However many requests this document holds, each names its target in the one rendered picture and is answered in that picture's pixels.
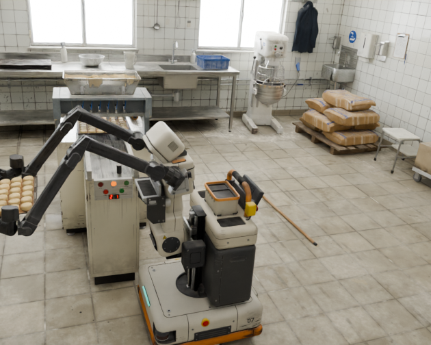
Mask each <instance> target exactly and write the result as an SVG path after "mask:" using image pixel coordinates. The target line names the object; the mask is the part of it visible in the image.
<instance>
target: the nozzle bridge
mask: <svg viewBox="0 0 431 345"><path fill-rule="evenodd" d="M52 99H53V117H54V119H55V129H57V127H58V125H59V124H60V123H61V118H63V117H65V115H66V114H67V113H69V111H71V110H72V109H73V108H75V107H76V106H78V105H80V106H81V104H83V108H84V109H85V110H86V111H88V112H90V104H91V103H92V114H94V115H96V116H99V117H126V116H142V131H143V133H144V135H145V134H146V132H147V131H149V118H151V117H152V97H151V95H150V94H149V93H148V91H147V89H146V88H136V89H135V92H134V94H103V95H71V93H70V91H69V89H68V88H53V98H52ZM83 101H84V102H83ZM100 101H101V113H98V106H99V104H100ZM117 101H118V105H117V108H118V111H117V113H115V109H114V106H115V104H117ZM125 101H126V106H125V109H126V111H125V113H123V110H122V107H123V104H125ZM108 103H109V113H107V112H106V107H107V104H108Z"/></svg>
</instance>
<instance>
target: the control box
mask: <svg viewBox="0 0 431 345"><path fill-rule="evenodd" d="M113 181H115V182H116V185H115V186H112V185H111V183H112V182H113ZM125 181H128V182H129V185H127V186H126V185H125V184H124V182H125ZM100 182H102V183H103V186H102V187H99V186H98V184H99V183H100ZM121 188H122V189H124V192H123V193H120V189H121ZM104 190H108V193H107V194H104V193H103V191H104ZM116 194H117V195H118V198H117V199H127V198H133V178H132V177H116V178H103V179H94V200H95V201H98V200H108V199H110V195H112V199H116Z"/></svg>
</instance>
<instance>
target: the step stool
mask: <svg viewBox="0 0 431 345"><path fill-rule="evenodd" d="M382 130H383V132H382V136H381V139H380V143H379V145H378V149H377V152H376V156H375V158H374V161H376V158H377V155H378V152H379V148H380V146H392V147H393V148H395V149H397V153H396V156H395V161H394V164H393V168H392V171H391V173H392V174H393V172H394V168H395V163H396V161H397V158H402V160H404V158H416V157H410V156H417V152H418V150H417V149H416V148H414V147H412V146H411V145H409V144H404V143H403V141H418V142H419V144H420V143H421V140H420V137H418V136H416V135H415V134H413V133H411V132H409V131H407V130H405V129H403V128H382ZM384 132H386V133H388V134H389V135H391V136H393V137H394V138H396V139H398V140H400V143H399V144H392V145H381V142H382V138H383V135H384ZM399 152H401V153H402V157H398V153H399ZM404 154H405V155H406V156H407V157H404Z"/></svg>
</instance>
